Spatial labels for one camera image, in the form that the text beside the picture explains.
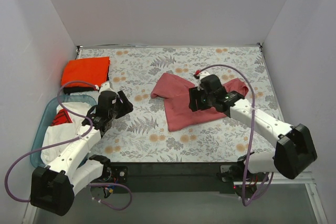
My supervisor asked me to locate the pink t-shirt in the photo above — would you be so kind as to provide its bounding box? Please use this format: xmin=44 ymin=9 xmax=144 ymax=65
xmin=150 ymin=72 xmax=249 ymax=132

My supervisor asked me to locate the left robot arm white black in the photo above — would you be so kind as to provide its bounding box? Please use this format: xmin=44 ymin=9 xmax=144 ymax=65
xmin=30 ymin=89 xmax=133 ymax=216

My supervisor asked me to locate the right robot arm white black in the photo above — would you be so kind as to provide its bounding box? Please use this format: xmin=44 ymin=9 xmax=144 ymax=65
xmin=189 ymin=71 xmax=318 ymax=181

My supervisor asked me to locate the white t-shirt red print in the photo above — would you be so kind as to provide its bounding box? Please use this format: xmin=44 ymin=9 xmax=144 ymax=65
xmin=40 ymin=102 xmax=90 ymax=165

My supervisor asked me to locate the floral tablecloth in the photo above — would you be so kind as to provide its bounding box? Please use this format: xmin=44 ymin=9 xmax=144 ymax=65
xmin=79 ymin=46 xmax=283 ymax=162

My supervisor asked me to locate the folded orange t-shirt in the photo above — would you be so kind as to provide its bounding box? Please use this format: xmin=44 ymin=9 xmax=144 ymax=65
xmin=61 ymin=57 xmax=110 ymax=86

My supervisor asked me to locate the folded black t-shirt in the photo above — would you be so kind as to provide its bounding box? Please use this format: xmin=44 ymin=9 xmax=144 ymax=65
xmin=64 ymin=81 xmax=95 ymax=94

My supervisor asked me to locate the teal plastic basket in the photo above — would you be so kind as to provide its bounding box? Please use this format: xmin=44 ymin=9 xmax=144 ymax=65
xmin=30 ymin=94 xmax=97 ymax=168

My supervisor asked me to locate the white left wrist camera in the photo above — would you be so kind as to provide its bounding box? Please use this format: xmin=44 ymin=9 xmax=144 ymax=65
xmin=99 ymin=81 xmax=114 ymax=93

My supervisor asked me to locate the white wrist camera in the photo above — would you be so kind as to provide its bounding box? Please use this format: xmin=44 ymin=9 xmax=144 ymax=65
xmin=197 ymin=71 xmax=210 ymax=80
xmin=99 ymin=81 xmax=114 ymax=93

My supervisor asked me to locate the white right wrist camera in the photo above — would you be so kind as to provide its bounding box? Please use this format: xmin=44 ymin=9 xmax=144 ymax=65
xmin=197 ymin=71 xmax=210 ymax=80

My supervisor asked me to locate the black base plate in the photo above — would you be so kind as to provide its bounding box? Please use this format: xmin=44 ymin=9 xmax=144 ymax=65
xmin=104 ymin=162 xmax=268 ymax=195

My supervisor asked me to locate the aluminium frame rail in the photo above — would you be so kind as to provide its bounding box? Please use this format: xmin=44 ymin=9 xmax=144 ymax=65
xmin=23 ymin=172 xmax=328 ymax=223

